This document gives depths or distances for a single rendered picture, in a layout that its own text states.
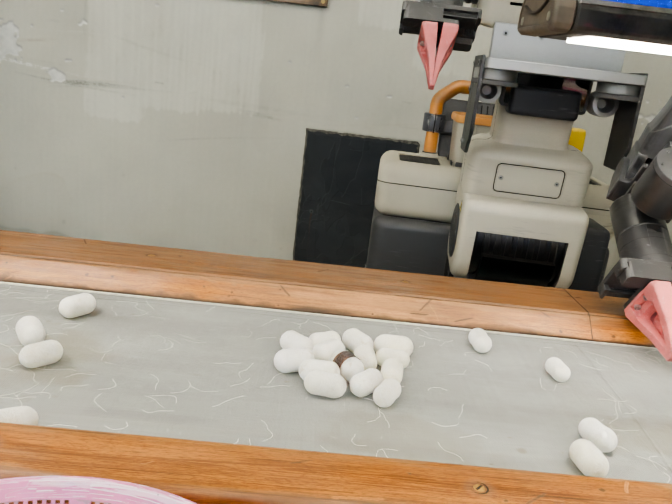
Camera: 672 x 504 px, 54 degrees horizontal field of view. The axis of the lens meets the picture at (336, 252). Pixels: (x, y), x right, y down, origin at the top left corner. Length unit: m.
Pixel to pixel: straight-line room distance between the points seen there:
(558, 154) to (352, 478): 0.93
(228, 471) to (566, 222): 0.92
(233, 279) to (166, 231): 2.11
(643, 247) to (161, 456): 0.57
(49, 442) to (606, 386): 0.49
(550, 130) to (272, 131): 1.58
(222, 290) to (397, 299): 0.19
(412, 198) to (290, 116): 1.24
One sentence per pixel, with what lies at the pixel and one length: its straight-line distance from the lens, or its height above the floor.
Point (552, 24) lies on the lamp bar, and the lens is 0.45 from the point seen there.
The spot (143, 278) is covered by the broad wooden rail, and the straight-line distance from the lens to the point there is 0.76.
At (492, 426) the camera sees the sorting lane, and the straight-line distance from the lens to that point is 0.57.
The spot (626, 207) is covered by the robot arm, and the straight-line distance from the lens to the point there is 0.85.
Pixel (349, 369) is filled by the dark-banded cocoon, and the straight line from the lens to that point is 0.58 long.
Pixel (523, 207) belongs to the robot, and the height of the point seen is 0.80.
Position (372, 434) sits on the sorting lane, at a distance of 0.52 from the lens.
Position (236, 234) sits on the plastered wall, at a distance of 2.77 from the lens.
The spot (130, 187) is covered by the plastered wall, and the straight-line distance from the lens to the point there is 2.86.
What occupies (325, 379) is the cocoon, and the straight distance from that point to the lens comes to 0.55.
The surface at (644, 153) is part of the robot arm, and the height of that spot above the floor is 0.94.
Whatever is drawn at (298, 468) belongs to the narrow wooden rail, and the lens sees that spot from 0.43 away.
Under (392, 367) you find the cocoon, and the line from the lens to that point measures 0.58.
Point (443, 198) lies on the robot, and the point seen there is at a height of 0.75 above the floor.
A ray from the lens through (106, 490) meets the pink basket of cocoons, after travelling 0.41.
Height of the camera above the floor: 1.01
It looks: 16 degrees down
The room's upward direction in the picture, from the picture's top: 7 degrees clockwise
